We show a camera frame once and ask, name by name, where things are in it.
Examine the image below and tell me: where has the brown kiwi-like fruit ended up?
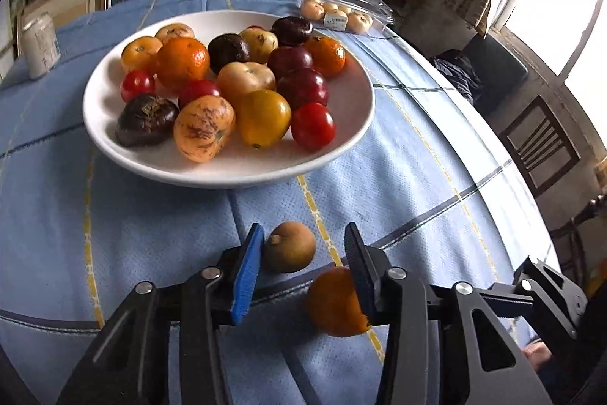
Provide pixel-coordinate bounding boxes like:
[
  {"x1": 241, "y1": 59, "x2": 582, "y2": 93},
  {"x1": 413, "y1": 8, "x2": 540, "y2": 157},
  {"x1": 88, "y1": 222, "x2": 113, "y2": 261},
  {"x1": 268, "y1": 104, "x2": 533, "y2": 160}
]
[{"x1": 263, "y1": 220, "x2": 316, "y2": 273}]

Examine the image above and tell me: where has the small yellow-orange tomato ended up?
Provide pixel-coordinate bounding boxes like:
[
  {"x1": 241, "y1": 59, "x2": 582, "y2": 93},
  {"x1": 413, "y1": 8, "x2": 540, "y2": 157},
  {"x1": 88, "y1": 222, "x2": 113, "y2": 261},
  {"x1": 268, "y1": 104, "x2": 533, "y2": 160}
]
[{"x1": 237, "y1": 90, "x2": 291, "y2": 149}]

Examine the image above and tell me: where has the dark purple passion fruit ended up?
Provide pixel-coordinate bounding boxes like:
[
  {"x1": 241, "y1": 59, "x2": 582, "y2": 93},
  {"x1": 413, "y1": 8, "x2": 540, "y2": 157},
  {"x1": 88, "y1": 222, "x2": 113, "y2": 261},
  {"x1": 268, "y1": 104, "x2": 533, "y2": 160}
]
[{"x1": 115, "y1": 93, "x2": 179, "y2": 148}]

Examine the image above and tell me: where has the red tomato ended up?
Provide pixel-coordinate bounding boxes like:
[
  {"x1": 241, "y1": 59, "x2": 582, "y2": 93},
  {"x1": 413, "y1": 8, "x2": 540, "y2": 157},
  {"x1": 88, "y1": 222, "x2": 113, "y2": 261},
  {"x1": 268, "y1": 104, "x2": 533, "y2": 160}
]
[
  {"x1": 120, "y1": 69, "x2": 155, "y2": 103},
  {"x1": 178, "y1": 79, "x2": 220, "y2": 109}
]

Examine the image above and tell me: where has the dark red apple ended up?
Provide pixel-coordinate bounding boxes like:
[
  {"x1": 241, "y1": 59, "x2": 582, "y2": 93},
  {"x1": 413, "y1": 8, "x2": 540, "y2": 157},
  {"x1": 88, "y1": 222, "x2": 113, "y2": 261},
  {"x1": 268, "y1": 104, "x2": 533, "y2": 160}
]
[{"x1": 277, "y1": 68, "x2": 329, "y2": 111}]

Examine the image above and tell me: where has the pale peach apple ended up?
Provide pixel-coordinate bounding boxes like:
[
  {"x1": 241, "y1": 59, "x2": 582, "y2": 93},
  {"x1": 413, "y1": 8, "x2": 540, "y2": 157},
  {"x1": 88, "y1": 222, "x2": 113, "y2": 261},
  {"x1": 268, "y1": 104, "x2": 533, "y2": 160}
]
[{"x1": 216, "y1": 61, "x2": 276, "y2": 105}]

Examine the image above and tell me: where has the large orange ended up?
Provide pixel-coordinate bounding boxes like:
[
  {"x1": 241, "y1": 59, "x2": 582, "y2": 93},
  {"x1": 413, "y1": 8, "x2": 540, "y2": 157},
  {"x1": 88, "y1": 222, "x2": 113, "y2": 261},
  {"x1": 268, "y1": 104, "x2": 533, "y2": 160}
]
[{"x1": 153, "y1": 37, "x2": 210, "y2": 93}]

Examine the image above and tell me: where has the dark plum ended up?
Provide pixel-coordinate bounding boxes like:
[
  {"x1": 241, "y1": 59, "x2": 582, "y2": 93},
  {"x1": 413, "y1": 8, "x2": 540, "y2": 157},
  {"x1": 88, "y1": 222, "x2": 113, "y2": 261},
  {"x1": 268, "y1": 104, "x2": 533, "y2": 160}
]
[{"x1": 208, "y1": 33, "x2": 250, "y2": 75}]

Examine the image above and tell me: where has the yellow pear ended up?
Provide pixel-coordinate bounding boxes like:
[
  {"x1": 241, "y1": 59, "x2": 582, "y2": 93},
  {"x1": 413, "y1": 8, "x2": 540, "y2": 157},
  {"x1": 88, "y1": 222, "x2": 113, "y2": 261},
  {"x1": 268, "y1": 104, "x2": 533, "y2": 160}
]
[{"x1": 154, "y1": 22, "x2": 195, "y2": 44}]

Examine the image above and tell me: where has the yellow-orange pear fruit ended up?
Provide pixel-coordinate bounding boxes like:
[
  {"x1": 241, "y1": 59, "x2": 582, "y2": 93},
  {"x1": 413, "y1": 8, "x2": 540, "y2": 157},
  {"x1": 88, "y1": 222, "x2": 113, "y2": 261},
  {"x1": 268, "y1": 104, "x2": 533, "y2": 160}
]
[{"x1": 173, "y1": 95, "x2": 236, "y2": 164}]

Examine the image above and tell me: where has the red apple front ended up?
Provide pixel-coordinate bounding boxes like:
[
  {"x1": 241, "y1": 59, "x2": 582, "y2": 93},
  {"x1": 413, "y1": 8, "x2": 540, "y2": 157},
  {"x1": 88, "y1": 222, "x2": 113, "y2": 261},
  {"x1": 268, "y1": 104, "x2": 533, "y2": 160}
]
[{"x1": 267, "y1": 46, "x2": 313, "y2": 80}]

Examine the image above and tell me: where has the yellow-red apple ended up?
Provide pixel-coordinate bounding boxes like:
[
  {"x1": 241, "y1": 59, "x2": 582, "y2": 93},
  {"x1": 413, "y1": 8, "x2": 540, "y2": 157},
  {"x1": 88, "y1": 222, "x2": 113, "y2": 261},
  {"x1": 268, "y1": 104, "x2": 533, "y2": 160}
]
[{"x1": 240, "y1": 26, "x2": 279, "y2": 64}]

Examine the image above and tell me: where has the blue checked tablecloth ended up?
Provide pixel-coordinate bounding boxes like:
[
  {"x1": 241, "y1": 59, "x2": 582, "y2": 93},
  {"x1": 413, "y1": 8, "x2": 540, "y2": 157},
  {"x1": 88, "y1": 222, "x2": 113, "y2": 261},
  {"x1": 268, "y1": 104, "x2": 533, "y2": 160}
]
[{"x1": 1, "y1": 0, "x2": 558, "y2": 404}]

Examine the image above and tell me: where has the wooden chair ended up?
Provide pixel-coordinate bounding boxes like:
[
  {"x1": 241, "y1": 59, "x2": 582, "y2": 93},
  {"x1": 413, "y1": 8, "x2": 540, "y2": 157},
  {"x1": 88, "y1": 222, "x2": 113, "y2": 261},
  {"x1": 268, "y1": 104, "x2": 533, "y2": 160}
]
[{"x1": 499, "y1": 96, "x2": 581, "y2": 199}]

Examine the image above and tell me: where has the white ceramic plate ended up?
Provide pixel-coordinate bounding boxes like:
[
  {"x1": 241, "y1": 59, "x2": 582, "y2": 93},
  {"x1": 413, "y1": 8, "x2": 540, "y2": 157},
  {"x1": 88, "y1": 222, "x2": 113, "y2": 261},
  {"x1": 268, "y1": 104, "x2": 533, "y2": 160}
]
[{"x1": 82, "y1": 10, "x2": 374, "y2": 189}]

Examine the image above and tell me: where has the dark clothes pile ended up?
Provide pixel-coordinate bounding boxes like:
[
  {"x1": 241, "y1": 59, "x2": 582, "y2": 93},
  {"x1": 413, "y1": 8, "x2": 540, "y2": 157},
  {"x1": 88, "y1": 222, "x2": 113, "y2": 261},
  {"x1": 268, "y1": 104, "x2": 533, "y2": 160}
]
[{"x1": 429, "y1": 49, "x2": 483, "y2": 106}]

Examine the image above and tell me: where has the clear plastic fruit box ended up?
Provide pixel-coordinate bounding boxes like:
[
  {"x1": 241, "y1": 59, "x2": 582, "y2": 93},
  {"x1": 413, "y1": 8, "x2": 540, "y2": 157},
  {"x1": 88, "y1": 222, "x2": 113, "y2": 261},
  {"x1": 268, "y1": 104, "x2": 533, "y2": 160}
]
[{"x1": 299, "y1": 0, "x2": 393, "y2": 36}]

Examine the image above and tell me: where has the white drink can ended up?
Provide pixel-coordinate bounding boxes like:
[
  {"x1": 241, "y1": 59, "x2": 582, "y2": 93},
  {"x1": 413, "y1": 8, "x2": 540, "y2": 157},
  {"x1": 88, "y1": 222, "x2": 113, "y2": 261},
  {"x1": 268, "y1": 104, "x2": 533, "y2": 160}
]
[{"x1": 22, "y1": 12, "x2": 61, "y2": 80}]

